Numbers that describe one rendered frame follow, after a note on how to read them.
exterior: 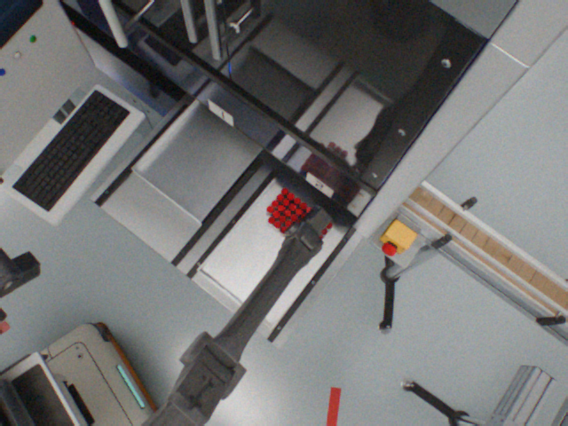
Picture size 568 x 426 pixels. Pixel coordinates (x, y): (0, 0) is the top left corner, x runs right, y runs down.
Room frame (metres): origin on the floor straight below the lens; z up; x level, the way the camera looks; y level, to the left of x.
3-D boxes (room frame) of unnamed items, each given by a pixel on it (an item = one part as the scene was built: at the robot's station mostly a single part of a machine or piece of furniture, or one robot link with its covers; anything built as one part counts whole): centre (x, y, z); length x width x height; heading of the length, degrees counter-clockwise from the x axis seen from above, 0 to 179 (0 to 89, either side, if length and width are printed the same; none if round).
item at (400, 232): (0.37, -0.32, 0.99); 0.08 x 0.07 x 0.07; 152
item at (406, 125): (0.41, -0.18, 1.40); 0.04 x 0.01 x 0.80; 62
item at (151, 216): (0.40, 0.14, 0.87); 0.70 x 0.48 x 0.02; 62
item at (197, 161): (0.54, 0.26, 0.90); 0.34 x 0.26 x 0.04; 152
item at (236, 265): (0.28, 0.01, 0.90); 0.34 x 0.26 x 0.04; 152
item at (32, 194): (0.51, 0.68, 0.82); 0.40 x 0.14 x 0.02; 157
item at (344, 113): (0.51, -0.02, 1.50); 0.43 x 0.01 x 0.59; 62
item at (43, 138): (0.52, 0.71, 0.79); 0.45 x 0.28 x 0.03; 157
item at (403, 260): (0.40, -0.35, 0.87); 0.14 x 0.13 x 0.02; 152
